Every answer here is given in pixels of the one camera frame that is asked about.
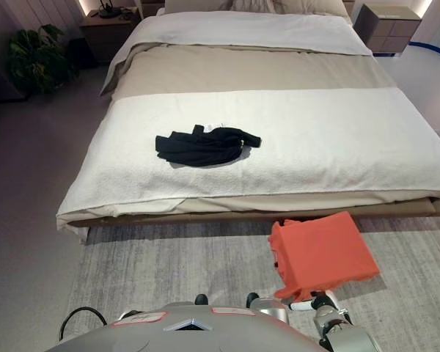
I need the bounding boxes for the white folded bed sheet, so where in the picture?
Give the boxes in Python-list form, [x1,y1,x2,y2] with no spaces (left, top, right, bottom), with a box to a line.
[108,10,375,91]

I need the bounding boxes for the bed with white blanket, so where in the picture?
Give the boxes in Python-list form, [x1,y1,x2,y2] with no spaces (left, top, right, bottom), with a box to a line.
[56,87,440,221]

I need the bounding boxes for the black clothes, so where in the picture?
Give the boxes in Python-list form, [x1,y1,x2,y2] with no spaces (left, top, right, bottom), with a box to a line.
[155,124,263,168]

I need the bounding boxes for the green potted plant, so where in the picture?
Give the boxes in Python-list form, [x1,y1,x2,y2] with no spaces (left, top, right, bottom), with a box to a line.
[7,23,78,95]

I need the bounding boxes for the dark brown nightstand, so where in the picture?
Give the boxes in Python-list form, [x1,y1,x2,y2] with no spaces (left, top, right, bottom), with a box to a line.
[79,8,142,67]

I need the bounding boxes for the silver right robot leg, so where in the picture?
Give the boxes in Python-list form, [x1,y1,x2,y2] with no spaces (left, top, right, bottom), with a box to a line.
[244,292,291,326]

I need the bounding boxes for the orange cloth on floor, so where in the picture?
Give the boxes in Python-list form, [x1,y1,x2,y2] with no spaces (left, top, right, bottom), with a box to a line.
[267,210,381,301]

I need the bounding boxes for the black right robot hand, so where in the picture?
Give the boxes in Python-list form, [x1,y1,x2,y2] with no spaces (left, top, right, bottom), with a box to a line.
[290,290,341,313]

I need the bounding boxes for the black stand on nightstand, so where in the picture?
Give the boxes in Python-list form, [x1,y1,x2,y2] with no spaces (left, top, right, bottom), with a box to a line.
[96,1,117,20]

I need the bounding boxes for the taupe two-tone nightstand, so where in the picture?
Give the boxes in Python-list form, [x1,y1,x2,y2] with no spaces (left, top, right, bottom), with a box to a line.
[352,3,423,58]

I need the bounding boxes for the grey robot torso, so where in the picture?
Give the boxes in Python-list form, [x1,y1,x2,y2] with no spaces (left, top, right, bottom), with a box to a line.
[49,300,338,352]

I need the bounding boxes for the beige duvet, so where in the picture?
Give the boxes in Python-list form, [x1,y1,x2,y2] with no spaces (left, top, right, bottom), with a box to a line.
[56,43,439,235]

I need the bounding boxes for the grey striped rug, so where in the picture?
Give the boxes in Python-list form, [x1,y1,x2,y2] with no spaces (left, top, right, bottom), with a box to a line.
[63,215,440,352]

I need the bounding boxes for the crumpled beige pillow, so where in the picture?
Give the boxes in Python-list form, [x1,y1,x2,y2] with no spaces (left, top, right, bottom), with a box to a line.
[229,0,346,17]

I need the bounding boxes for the dark low cabinet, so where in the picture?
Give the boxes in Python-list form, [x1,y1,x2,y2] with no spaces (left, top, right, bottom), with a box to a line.
[0,57,32,106]

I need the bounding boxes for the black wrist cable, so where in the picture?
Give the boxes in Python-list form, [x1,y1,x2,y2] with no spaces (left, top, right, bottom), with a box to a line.
[58,307,109,340]

